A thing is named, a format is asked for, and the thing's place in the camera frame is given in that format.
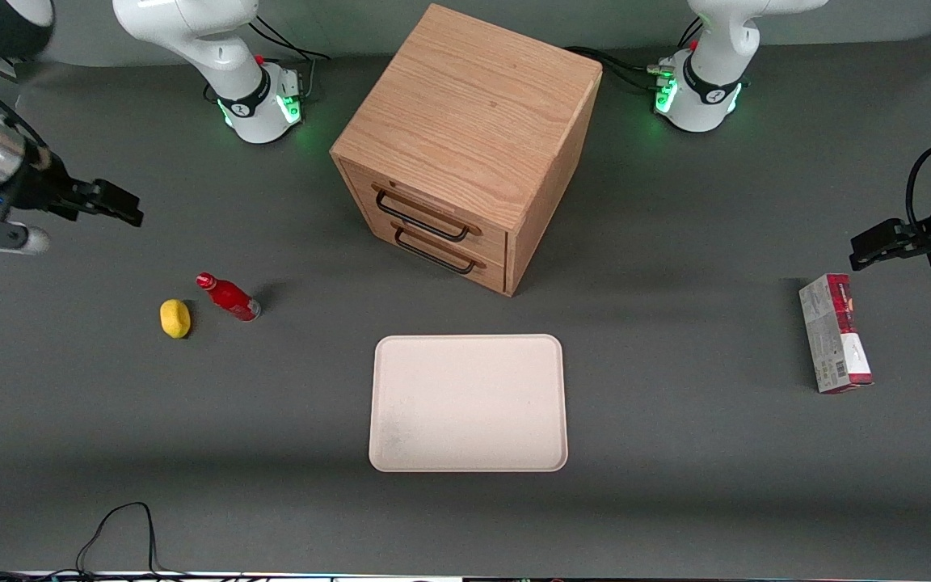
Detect beige plastic tray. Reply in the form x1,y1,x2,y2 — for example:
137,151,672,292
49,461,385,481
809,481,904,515
369,334,569,473

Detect black cable at table edge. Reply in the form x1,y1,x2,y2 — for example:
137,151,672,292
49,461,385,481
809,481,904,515
0,501,192,580

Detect grey and red carton box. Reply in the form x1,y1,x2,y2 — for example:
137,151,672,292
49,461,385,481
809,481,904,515
798,273,874,394

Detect black cables at left arm base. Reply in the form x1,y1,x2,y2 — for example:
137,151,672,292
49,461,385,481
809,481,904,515
565,16,705,95

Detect black wire drawer handle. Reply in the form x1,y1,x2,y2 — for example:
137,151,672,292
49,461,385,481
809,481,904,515
393,226,478,276
374,188,473,243

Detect red coke bottle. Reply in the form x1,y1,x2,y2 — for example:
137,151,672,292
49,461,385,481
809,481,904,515
196,272,262,323

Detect black cables at right arm base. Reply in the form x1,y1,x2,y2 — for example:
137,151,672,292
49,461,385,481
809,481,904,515
246,16,331,104

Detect wooden drawer cabinet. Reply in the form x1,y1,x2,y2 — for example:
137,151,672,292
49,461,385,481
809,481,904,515
330,3,604,298

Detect yellow lemon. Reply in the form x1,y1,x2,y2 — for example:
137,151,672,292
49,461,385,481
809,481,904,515
160,299,192,340

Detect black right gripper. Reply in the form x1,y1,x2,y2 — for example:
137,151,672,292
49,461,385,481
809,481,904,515
6,154,145,228

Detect black cables at arm base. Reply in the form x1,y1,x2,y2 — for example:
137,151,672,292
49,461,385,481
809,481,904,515
565,16,705,95
246,16,331,104

